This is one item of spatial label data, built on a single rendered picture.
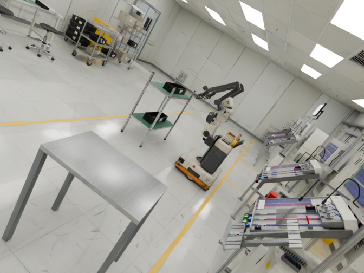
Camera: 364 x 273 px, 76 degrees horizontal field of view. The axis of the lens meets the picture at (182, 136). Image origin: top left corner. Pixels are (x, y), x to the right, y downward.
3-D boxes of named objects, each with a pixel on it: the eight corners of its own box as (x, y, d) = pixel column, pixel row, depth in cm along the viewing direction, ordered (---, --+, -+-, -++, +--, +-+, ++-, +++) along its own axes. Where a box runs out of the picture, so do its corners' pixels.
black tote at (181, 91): (170, 93, 361) (174, 87, 357) (162, 87, 364) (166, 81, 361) (183, 95, 414) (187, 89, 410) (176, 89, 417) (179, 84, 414)
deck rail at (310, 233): (250, 237, 193) (249, 229, 193) (251, 235, 195) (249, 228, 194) (353, 239, 165) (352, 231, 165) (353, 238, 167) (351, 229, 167)
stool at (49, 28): (19, 46, 450) (28, 17, 432) (36, 46, 499) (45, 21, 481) (45, 61, 458) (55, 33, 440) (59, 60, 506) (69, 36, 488)
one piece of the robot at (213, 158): (215, 171, 411) (244, 134, 385) (208, 181, 361) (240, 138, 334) (200, 160, 418) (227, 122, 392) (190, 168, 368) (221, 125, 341)
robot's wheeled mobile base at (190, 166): (215, 179, 418) (223, 169, 410) (206, 192, 359) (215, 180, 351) (186, 156, 432) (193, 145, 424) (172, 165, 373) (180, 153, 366)
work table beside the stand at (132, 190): (54, 206, 198) (92, 130, 173) (118, 259, 190) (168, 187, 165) (1, 238, 156) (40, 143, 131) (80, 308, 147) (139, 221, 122)
